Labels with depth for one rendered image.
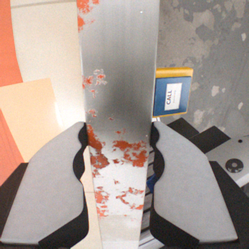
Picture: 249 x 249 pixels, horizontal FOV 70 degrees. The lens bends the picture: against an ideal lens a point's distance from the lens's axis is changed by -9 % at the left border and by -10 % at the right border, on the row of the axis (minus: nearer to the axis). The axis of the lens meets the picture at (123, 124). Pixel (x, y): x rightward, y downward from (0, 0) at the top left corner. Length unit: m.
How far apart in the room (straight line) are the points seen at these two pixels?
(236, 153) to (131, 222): 0.29
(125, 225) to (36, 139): 0.11
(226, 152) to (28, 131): 0.36
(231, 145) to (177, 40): 1.27
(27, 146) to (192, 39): 1.60
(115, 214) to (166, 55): 1.48
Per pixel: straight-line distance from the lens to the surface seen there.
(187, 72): 0.52
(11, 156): 0.20
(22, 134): 0.17
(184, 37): 1.64
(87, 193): 0.21
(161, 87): 0.48
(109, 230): 0.19
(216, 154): 0.42
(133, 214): 0.17
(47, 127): 0.16
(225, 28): 1.90
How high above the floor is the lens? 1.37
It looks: 56 degrees down
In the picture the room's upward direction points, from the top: 149 degrees clockwise
